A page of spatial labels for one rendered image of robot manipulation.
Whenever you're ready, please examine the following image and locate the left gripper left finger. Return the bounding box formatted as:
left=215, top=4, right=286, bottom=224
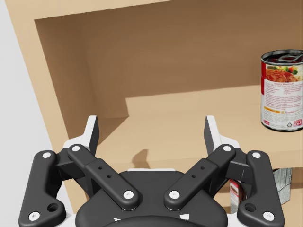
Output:
left=18, top=115, right=140, bottom=225

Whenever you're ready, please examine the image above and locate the red and white can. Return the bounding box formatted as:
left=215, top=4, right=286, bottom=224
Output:
left=260, top=49, right=303, bottom=132

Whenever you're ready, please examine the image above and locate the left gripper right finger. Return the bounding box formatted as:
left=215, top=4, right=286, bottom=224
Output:
left=163, top=115, right=285, bottom=225

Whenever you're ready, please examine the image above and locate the pale wooden shelf unit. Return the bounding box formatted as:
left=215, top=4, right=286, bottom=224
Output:
left=4, top=0, right=303, bottom=216

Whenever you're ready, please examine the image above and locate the red and white carton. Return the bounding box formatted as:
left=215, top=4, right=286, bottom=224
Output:
left=229, top=167, right=294, bottom=215

